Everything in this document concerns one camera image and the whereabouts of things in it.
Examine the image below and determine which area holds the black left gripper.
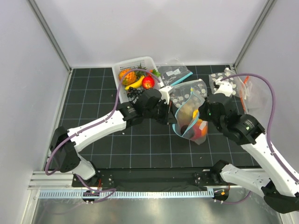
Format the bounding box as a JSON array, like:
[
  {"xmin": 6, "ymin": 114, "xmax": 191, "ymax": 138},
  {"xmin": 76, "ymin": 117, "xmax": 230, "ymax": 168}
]
[{"xmin": 143, "ymin": 98, "xmax": 178, "ymax": 125}]

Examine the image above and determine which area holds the clear zip bag teal zipper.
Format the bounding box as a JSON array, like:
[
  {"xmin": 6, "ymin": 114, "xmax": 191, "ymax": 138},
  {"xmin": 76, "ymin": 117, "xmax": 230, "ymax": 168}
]
[{"xmin": 172, "ymin": 97, "xmax": 207, "ymax": 145}]

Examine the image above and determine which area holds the toy orange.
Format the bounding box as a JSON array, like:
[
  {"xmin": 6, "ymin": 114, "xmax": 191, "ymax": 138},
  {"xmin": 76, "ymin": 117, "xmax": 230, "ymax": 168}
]
[{"xmin": 199, "ymin": 121, "xmax": 208, "ymax": 137}]

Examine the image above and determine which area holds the dark purple toy mangosteen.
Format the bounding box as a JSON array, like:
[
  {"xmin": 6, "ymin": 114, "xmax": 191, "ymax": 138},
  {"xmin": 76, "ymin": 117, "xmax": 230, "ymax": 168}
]
[{"xmin": 180, "ymin": 125, "xmax": 194, "ymax": 139}]

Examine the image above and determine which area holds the yellow toy bell pepper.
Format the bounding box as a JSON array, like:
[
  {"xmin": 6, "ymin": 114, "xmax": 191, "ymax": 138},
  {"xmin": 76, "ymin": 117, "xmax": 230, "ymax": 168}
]
[{"xmin": 192, "ymin": 110, "xmax": 200, "ymax": 119}]

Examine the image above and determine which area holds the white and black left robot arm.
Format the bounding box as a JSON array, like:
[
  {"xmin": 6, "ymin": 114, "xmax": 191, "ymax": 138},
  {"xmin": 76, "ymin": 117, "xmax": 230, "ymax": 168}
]
[{"xmin": 46, "ymin": 86, "xmax": 177, "ymax": 187}]

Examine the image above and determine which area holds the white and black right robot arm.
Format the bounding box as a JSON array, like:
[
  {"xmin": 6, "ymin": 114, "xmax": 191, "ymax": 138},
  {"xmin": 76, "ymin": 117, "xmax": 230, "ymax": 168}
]
[{"xmin": 199, "ymin": 93, "xmax": 299, "ymax": 214}]

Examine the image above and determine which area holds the white polka dot zip bag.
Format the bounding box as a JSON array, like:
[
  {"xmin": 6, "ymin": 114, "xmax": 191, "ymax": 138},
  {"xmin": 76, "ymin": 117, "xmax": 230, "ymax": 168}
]
[{"xmin": 170, "ymin": 79, "xmax": 207, "ymax": 108}]

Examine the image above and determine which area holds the polka dot bag at right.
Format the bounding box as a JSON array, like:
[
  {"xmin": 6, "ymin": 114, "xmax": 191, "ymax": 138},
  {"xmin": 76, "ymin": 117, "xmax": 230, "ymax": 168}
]
[{"xmin": 208, "ymin": 68, "xmax": 246, "ymax": 98}]

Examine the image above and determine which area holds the clear bag blue zipper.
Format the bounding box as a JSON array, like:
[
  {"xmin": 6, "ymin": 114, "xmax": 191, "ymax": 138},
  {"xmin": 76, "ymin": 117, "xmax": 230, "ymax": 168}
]
[{"xmin": 157, "ymin": 58, "xmax": 193, "ymax": 86}]

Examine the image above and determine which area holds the clear bag orange zipper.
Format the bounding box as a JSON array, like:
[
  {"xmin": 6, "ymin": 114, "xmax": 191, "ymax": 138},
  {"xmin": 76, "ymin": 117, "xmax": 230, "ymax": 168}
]
[{"xmin": 240, "ymin": 76, "xmax": 272, "ymax": 129}]

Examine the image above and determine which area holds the red yellow toy apple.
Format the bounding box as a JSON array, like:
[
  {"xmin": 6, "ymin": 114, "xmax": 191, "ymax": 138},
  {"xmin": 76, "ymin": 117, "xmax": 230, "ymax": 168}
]
[{"xmin": 142, "ymin": 76, "xmax": 155, "ymax": 89}]

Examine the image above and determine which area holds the black toy blackberry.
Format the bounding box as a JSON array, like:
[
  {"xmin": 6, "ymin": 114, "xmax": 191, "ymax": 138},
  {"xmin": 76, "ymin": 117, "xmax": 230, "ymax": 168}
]
[{"xmin": 127, "ymin": 87, "xmax": 144, "ymax": 98}]

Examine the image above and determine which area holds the yellow toy banana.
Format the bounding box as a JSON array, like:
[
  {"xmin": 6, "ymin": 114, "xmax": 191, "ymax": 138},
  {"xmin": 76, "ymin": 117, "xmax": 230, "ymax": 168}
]
[{"xmin": 125, "ymin": 76, "xmax": 145, "ymax": 91}]

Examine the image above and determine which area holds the orange toy pineapple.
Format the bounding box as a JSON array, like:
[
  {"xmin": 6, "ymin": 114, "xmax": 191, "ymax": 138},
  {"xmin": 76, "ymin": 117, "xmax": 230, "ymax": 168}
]
[{"xmin": 119, "ymin": 69, "xmax": 137, "ymax": 86}]

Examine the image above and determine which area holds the black grid cutting mat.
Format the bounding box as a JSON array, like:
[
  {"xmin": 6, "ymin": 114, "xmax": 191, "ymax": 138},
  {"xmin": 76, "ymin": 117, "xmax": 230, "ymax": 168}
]
[{"xmin": 59, "ymin": 67, "xmax": 258, "ymax": 168}]

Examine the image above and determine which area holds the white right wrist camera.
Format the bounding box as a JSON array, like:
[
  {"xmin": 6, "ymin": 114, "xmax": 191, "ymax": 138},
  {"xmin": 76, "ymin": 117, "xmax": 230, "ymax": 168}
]
[{"xmin": 213, "ymin": 80, "xmax": 233, "ymax": 97}]

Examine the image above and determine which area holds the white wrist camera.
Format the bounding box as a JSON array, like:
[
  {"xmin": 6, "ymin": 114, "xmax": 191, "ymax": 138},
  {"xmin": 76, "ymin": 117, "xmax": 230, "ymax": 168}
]
[
  {"xmin": 158, "ymin": 86, "xmax": 174, "ymax": 105},
  {"xmin": 213, "ymin": 80, "xmax": 233, "ymax": 97}
]

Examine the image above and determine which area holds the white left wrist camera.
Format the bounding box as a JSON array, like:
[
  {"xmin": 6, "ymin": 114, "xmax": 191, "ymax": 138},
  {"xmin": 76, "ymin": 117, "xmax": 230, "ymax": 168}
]
[{"xmin": 158, "ymin": 86, "xmax": 174, "ymax": 105}]

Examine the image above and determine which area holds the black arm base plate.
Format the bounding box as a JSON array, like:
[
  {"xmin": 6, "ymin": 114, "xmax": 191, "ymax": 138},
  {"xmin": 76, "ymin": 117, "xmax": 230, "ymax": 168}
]
[{"xmin": 71, "ymin": 166, "xmax": 239, "ymax": 189}]

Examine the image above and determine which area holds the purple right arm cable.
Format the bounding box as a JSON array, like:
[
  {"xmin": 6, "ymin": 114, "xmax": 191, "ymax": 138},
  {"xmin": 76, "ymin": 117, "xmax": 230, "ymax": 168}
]
[{"xmin": 217, "ymin": 73, "xmax": 299, "ymax": 204}]

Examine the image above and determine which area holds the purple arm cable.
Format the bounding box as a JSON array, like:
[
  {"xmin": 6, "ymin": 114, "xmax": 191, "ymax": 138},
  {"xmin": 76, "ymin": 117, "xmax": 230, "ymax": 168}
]
[
  {"xmin": 44, "ymin": 68, "xmax": 164, "ymax": 203},
  {"xmin": 217, "ymin": 73, "xmax": 299, "ymax": 204}
]

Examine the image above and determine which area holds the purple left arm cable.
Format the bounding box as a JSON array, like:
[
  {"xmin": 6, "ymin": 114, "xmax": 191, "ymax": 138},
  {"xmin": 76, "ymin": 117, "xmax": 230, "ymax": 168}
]
[{"xmin": 44, "ymin": 68, "xmax": 164, "ymax": 203}]

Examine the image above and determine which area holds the slotted grey cable duct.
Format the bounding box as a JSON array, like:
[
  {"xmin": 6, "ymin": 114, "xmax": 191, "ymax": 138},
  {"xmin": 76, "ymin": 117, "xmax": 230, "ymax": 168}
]
[{"xmin": 38, "ymin": 189, "xmax": 214, "ymax": 199}]

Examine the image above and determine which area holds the right aluminium frame post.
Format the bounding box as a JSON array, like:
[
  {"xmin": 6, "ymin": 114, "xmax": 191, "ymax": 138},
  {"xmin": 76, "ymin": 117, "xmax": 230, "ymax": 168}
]
[{"xmin": 233, "ymin": 0, "xmax": 277, "ymax": 70}]

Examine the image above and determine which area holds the aluminium frame post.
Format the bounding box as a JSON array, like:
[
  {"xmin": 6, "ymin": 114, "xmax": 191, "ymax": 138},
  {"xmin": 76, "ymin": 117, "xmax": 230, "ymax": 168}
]
[
  {"xmin": 27, "ymin": 0, "xmax": 71, "ymax": 73},
  {"xmin": 233, "ymin": 0, "xmax": 277, "ymax": 70}
]

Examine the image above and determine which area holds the left aluminium frame post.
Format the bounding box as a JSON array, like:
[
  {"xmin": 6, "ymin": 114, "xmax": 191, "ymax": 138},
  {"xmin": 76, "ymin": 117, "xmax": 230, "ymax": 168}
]
[{"xmin": 27, "ymin": 0, "xmax": 71, "ymax": 73}]

